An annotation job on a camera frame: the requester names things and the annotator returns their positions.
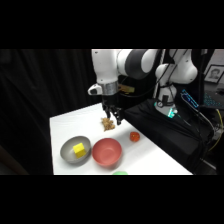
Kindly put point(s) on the green object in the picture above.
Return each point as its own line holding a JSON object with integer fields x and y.
{"x": 120, "y": 173}

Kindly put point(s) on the black cloth-covered robot stand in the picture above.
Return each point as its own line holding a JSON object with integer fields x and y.
{"x": 160, "y": 133}

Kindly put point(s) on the small green light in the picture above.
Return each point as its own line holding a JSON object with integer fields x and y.
{"x": 171, "y": 113}

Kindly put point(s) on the black curtain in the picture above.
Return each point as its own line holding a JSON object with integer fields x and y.
{"x": 43, "y": 86}

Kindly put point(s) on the yellow block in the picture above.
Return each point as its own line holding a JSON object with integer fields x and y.
{"x": 79, "y": 150}

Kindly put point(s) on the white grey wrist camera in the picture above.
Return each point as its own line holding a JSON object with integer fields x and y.
{"x": 95, "y": 89}

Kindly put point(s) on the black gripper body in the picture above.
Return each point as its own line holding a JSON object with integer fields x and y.
{"x": 110, "y": 101}

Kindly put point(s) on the pink bowl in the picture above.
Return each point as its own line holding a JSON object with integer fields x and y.
{"x": 106, "y": 152}

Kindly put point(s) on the tan striped plush toy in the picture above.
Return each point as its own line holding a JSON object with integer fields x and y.
{"x": 108, "y": 124}

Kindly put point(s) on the tan wrist mount block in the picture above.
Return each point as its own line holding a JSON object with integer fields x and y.
{"x": 126, "y": 89}

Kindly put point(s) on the cyan-lit keyboard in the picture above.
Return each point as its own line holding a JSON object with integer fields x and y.
{"x": 213, "y": 100}

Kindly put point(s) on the blue-lit black device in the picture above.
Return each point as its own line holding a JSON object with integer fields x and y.
{"x": 189, "y": 98}

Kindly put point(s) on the grey bowl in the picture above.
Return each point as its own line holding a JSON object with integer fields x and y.
{"x": 68, "y": 151}

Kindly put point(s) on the framed portrait picture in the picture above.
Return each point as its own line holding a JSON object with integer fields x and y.
{"x": 214, "y": 74}

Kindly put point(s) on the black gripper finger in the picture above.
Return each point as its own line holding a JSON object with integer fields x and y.
{"x": 118, "y": 119}
{"x": 107, "y": 112}

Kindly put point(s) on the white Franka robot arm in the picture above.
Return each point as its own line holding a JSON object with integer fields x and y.
{"x": 105, "y": 66}

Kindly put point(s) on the red ball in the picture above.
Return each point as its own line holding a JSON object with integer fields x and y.
{"x": 134, "y": 136}

